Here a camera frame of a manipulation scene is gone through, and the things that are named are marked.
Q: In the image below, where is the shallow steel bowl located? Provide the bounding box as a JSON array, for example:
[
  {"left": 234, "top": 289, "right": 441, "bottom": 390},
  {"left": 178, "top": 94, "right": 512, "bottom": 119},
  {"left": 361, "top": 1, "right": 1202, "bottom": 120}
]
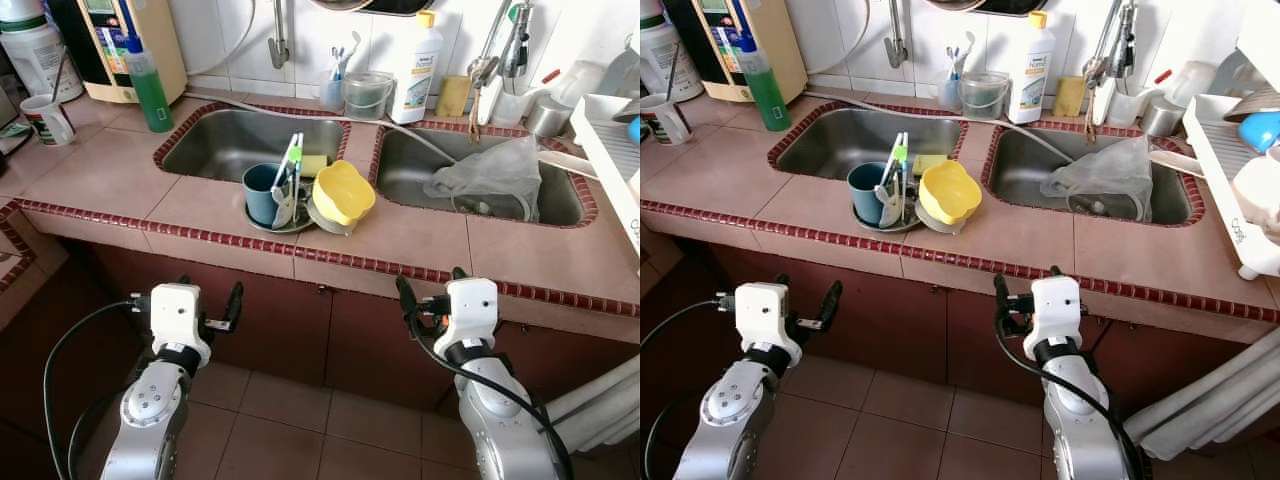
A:
[
  {"left": 850, "top": 205, "right": 921, "bottom": 235},
  {"left": 245, "top": 205, "right": 316, "bottom": 235}
]

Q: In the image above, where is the blue mug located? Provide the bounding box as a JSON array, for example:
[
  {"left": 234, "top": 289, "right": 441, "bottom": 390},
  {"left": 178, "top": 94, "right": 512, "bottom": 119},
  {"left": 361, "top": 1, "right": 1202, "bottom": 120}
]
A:
[
  {"left": 848, "top": 162, "right": 891, "bottom": 228},
  {"left": 243, "top": 163, "right": 286, "bottom": 228}
]

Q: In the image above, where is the yellow plastic bowl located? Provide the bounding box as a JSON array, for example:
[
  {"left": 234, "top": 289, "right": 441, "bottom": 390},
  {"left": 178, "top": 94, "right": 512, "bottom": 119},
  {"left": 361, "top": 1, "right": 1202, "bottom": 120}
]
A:
[
  {"left": 312, "top": 160, "right": 377, "bottom": 228},
  {"left": 918, "top": 160, "right": 983, "bottom": 226}
]

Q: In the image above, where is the white green handled utensil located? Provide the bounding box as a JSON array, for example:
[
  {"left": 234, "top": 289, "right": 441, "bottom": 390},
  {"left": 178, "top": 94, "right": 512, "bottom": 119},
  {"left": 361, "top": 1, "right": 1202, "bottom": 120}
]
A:
[
  {"left": 891, "top": 133, "right": 910, "bottom": 201},
  {"left": 284, "top": 133, "right": 305, "bottom": 201}
]

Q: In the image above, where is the brown base cabinet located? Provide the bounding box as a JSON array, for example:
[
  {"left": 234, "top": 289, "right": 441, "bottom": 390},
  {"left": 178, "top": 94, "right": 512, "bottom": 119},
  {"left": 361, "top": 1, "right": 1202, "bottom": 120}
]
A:
[
  {"left": 690, "top": 240, "right": 1251, "bottom": 401},
  {"left": 60, "top": 240, "right": 641, "bottom": 411}
]

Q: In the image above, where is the white rimmed steel bowl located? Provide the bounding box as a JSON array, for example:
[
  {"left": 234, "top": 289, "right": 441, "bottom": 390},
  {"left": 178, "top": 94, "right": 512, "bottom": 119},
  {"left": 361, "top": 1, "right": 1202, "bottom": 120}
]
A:
[
  {"left": 448, "top": 190, "right": 533, "bottom": 223},
  {"left": 1065, "top": 190, "right": 1146, "bottom": 221}
]

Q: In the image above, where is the steel sink basin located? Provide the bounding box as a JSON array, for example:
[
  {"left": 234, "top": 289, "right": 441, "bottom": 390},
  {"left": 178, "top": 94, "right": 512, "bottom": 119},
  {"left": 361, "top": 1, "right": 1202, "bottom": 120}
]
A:
[
  {"left": 988, "top": 127, "right": 1201, "bottom": 229},
  {"left": 160, "top": 108, "right": 349, "bottom": 206},
  {"left": 772, "top": 107, "right": 963, "bottom": 206},
  {"left": 378, "top": 127, "right": 591, "bottom": 229}
]

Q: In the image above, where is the cream bowl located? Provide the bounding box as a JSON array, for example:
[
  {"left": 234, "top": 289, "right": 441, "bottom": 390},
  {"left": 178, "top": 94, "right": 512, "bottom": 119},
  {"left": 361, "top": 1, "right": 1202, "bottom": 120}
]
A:
[
  {"left": 912, "top": 200, "right": 963, "bottom": 237},
  {"left": 305, "top": 195, "right": 356, "bottom": 237}
]

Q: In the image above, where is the clear plastic bag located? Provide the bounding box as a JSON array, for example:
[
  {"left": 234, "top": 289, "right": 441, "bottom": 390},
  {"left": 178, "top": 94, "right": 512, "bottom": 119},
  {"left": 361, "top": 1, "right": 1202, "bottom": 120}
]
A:
[
  {"left": 1040, "top": 135, "right": 1156, "bottom": 221},
  {"left": 425, "top": 135, "right": 543, "bottom": 223}
]

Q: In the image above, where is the cream plastic ladle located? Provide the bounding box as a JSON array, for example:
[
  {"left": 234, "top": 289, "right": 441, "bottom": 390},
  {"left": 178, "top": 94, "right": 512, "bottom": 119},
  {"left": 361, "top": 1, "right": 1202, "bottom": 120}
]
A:
[
  {"left": 540, "top": 150, "right": 597, "bottom": 182},
  {"left": 1150, "top": 148, "right": 1207, "bottom": 180}
]

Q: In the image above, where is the white plastic container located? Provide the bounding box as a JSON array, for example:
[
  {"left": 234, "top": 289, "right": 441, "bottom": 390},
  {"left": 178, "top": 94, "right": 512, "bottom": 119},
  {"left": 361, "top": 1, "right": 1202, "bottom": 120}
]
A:
[
  {"left": 1105, "top": 85, "right": 1146, "bottom": 127},
  {"left": 490, "top": 85, "right": 536, "bottom": 127}
]

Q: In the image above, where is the mustard yellow sponge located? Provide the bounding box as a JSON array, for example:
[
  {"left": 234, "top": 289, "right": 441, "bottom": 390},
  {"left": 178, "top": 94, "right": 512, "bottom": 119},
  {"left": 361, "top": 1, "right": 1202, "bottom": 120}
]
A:
[
  {"left": 436, "top": 75, "right": 473, "bottom": 118},
  {"left": 1053, "top": 75, "right": 1089, "bottom": 118}
]

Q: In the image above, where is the steel cup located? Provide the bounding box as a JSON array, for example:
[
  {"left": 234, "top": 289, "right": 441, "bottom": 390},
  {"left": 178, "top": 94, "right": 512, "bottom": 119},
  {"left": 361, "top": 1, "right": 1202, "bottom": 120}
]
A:
[
  {"left": 1140, "top": 95, "right": 1188, "bottom": 138},
  {"left": 525, "top": 95, "right": 573, "bottom": 138}
]

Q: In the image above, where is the green dish soap bottle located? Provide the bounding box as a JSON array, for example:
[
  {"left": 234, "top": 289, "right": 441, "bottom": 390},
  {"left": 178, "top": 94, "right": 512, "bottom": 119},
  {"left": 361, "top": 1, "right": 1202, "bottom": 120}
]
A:
[
  {"left": 735, "top": 32, "right": 791, "bottom": 132},
  {"left": 122, "top": 35, "right": 174, "bottom": 133}
]

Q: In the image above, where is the clear plastic bucket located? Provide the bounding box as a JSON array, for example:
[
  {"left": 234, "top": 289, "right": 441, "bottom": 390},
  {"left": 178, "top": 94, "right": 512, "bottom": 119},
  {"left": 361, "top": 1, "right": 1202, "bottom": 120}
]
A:
[
  {"left": 343, "top": 72, "right": 396, "bottom": 121},
  {"left": 960, "top": 72, "right": 1011, "bottom": 121}
]

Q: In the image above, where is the white dish rack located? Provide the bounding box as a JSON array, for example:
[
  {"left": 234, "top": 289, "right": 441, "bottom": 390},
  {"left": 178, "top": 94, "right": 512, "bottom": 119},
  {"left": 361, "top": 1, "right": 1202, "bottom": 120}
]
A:
[
  {"left": 570, "top": 93, "right": 641, "bottom": 256},
  {"left": 1183, "top": 0, "right": 1280, "bottom": 281}
]

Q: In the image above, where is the white tubular rack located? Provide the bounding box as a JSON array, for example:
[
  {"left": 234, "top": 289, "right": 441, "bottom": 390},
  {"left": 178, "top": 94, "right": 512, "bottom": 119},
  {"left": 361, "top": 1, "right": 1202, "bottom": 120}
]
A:
[
  {"left": 545, "top": 355, "right": 641, "bottom": 456},
  {"left": 1125, "top": 325, "right": 1280, "bottom": 461}
]

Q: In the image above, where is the white printed mug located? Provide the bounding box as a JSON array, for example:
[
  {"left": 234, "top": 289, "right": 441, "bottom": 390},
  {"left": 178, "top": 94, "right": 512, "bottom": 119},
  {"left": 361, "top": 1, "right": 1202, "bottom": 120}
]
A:
[
  {"left": 20, "top": 93, "right": 76, "bottom": 148},
  {"left": 640, "top": 93, "right": 691, "bottom": 146}
]

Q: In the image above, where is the white detergent bottle yellow cap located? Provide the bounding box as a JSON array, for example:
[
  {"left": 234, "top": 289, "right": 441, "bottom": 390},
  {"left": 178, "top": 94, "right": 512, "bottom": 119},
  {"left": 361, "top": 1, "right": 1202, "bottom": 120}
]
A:
[
  {"left": 390, "top": 10, "right": 444, "bottom": 124},
  {"left": 1008, "top": 10, "right": 1057, "bottom": 124}
]

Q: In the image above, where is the white cup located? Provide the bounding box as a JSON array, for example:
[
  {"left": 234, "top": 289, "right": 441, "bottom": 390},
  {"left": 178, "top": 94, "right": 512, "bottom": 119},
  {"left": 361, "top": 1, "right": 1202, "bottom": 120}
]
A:
[{"left": 1232, "top": 150, "right": 1280, "bottom": 241}]

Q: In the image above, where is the chrome lever faucet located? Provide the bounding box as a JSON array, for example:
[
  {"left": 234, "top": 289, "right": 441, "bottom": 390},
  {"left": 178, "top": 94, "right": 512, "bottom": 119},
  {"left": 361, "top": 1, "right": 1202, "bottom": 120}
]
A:
[
  {"left": 1083, "top": 0, "right": 1126, "bottom": 91},
  {"left": 467, "top": 0, "right": 513, "bottom": 91}
]

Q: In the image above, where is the translucent plastic jug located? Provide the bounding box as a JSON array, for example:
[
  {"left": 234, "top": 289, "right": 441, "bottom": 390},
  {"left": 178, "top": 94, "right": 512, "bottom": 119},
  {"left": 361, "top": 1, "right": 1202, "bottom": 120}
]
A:
[
  {"left": 548, "top": 60, "right": 607, "bottom": 109},
  {"left": 1165, "top": 60, "right": 1217, "bottom": 106}
]

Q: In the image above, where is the beige water filter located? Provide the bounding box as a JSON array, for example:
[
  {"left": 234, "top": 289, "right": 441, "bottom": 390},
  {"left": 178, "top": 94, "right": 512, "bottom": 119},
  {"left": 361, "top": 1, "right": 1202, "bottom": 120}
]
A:
[
  {"left": 45, "top": 0, "right": 188, "bottom": 104},
  {"left": 662, "top": 0, "right": 808, "bottom": 104}
]

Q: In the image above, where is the chrome conical spout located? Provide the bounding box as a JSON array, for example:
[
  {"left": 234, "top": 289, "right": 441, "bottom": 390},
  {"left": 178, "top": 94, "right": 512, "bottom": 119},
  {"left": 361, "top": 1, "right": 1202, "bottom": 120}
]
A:
[
  {"left": 502, "top": 0, "right": 534, "bottom": 81},
  {"left": 1115, "top": 0, "right": 1143, "bottom": 81}
]

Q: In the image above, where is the large white jar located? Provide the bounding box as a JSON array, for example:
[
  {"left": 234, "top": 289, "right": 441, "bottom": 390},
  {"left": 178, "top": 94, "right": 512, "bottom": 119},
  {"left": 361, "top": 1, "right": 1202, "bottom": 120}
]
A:
[
  {"left": 0, "top": 0, "right": 83, "bottom": 101},
  {"left": 640, "top": 0, "right": 704, "bottom": 101}
]

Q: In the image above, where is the steel mixing bowl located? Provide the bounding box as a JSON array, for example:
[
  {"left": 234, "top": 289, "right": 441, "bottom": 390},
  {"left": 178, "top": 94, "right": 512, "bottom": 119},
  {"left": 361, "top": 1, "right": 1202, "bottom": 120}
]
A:
[{"left": 1222, "top": 85, "right": 1280, "bottom": 123}]

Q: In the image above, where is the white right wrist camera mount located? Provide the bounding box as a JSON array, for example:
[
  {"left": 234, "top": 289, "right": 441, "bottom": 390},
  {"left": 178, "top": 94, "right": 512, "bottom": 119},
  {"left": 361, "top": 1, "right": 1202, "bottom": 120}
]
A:
[
  {"left": 437, "top": 278, "right": 499, "bottom": 361},
  {"left": 1030, "top": 277, "right": 1084, "bottom": 361}
]

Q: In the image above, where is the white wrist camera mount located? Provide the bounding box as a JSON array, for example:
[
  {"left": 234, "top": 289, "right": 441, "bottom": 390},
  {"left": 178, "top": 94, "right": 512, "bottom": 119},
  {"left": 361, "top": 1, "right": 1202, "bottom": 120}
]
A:
[
  {"left": 1030, "top": 277, "right": 1084, "bottom": 361},
  {"left": 735, "top": 283, "right": 801, "bottom": 366},
  {"left": 150, "top": 283, "right": 213, "bottom": 366},
  {"left": 437, "top": 278, "right": 499, "bottom": 361}
]

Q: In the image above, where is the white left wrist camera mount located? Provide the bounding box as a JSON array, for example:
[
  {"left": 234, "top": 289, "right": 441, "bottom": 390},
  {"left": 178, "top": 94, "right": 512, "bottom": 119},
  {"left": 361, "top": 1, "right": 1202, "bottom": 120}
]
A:
[
  {"left": 735, "top": 283, "right": 801, "bottom": 366},
  {"left": 150, "top": 283, "right": 213, "bottom": 366}
]

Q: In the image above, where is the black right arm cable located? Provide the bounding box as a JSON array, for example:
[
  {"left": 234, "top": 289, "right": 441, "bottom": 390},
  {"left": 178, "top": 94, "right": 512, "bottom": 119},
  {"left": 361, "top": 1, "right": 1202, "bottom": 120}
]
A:
[
  {"left": 995, "top": 300, "right": 1151, "bottom": 480},
  {"left": 405, "top": 300, "right": 576, "bottom": 480}
]

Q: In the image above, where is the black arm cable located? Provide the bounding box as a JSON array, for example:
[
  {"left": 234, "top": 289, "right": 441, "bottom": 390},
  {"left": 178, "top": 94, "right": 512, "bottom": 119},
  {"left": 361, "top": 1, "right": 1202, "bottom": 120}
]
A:
[
  {"left": 640, "top": 295, "right": 738, "bottom": 480},
  {"left": 995, "top": 300, "right": 1151, "bottom": 480},
  {"left": 42, "top": 295, "right": 151, "bottom": 480},
  {"left": 405, "top": 300, "right": 576, "bottom": 480}
]

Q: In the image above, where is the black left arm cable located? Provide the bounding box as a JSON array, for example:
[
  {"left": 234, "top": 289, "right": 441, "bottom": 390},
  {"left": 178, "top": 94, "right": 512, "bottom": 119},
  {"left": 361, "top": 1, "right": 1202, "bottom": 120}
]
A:
[
  {"left": 640, "top": 295, "right": 738, "bottom": 480},
  {"left": 42, "top": 295, "right": 151, "bottom": 480}
]

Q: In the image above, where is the long grey hose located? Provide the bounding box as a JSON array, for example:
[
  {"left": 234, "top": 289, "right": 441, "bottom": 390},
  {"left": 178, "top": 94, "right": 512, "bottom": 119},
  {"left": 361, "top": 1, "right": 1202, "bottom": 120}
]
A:
[
  {"left": 800, "top": 90, "right": 1073, "bottom": 164},
  {"left": 183, "top": 90, "right": 461, "bottom": 164}
]

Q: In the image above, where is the white curved hose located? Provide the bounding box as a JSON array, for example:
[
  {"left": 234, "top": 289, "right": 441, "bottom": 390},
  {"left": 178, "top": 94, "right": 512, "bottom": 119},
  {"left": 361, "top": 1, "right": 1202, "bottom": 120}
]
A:
[
  {"left": 806, "top": 0, "right": 873, "bottom": 79},
  {"left": 188, "top": 0, "right": 258, "bottom": 79}
]

